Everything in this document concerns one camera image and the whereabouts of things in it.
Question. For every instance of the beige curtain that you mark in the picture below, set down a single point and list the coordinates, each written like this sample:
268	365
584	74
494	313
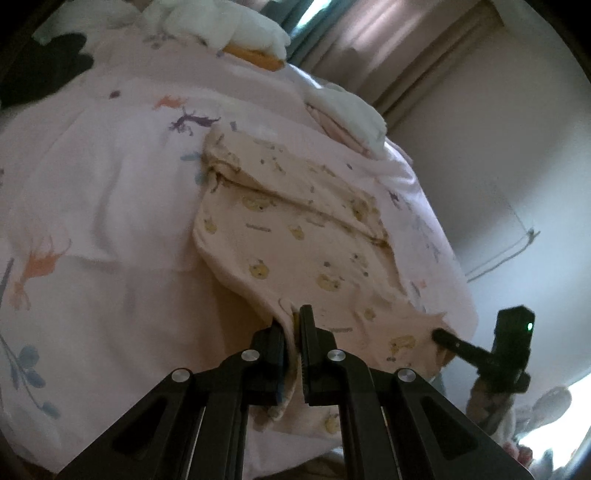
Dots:
406	41

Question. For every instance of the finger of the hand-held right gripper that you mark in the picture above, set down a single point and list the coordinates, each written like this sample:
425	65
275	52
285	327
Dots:
457	346

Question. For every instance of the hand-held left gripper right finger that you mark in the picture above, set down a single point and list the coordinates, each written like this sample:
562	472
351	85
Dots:
308	360

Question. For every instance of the black cloth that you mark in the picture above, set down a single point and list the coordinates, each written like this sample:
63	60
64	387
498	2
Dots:
39	69

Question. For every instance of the pink printed blanket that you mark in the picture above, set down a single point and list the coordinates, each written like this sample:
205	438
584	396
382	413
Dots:
115	184

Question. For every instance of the person's right forearm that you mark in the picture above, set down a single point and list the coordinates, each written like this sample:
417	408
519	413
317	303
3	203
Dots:
489	406

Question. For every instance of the folded white cloth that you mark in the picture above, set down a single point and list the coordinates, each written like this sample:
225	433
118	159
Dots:
351	113

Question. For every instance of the orange pillow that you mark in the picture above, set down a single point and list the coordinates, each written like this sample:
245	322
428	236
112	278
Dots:
256	57

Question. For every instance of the cream printed baby onesie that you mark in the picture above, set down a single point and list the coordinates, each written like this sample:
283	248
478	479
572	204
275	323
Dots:
286	249

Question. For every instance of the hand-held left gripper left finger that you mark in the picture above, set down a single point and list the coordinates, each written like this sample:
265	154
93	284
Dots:
277	364

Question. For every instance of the white bunched blanket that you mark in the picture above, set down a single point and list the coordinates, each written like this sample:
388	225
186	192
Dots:
221	23

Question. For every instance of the folded pink cloth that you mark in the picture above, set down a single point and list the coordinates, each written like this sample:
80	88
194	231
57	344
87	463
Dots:
330	127

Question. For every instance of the teal curtain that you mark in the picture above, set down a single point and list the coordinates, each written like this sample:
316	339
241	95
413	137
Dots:
300	25

